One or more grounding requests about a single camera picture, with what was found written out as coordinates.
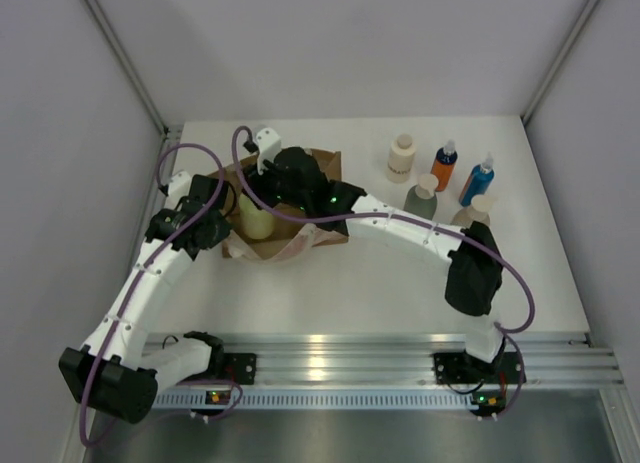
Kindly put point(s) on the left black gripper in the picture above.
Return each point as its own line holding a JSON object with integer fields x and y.
{"x": 224, "y": 229}

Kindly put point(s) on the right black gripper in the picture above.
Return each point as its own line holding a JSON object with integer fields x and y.
{"x": 258, "y": 183}

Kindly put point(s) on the yellow-green squeeze bottle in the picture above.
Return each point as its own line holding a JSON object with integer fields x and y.
{"x": 257, "y": 224}

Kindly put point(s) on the burlap canvas tote bag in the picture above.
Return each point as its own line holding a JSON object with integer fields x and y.
{"x": 289, "y": 240}

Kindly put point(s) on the white round cap bottle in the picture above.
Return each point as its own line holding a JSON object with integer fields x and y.
{"x": 400, "y": 159}

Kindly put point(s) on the grey-green pump bottle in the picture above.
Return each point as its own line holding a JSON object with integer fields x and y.
{"x": 421, "y": 199}

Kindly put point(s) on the blue orange spray bottle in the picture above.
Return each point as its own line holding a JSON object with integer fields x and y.
{"x": 443, "y": 164}

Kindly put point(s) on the beige pump bottle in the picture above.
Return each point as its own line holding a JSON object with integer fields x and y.
{"x": 477, "y": 211}

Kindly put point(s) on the dark blue spray bottle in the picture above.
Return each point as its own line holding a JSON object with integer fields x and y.
{"x": 478, "y": 181}

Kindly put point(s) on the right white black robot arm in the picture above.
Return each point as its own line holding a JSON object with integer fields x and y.
{"x": 474, "y": 266}

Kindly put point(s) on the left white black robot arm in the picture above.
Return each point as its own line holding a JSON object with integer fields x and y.
{"x": 110, "y": 373}

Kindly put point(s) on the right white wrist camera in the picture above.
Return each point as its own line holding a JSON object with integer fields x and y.
{"x": 265, "y": 143}

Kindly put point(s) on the slotted cable duct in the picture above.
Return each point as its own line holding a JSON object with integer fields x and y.
{"x": 265, "y": 399}

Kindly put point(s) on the left aluminium frame post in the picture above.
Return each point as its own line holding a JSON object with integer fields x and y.
{"x": 124, "y": 61}

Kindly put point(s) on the aluminium frame post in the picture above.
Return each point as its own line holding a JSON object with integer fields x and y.
{"x": 561, "y": 56}
{"x": 124, "y": 61}

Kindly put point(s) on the aluminium mounting rail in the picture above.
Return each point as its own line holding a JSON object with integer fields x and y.
{"x": 567, "y": 361}

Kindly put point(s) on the right aluminium frame post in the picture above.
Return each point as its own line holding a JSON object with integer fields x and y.
{"x": 561, "y": 56}

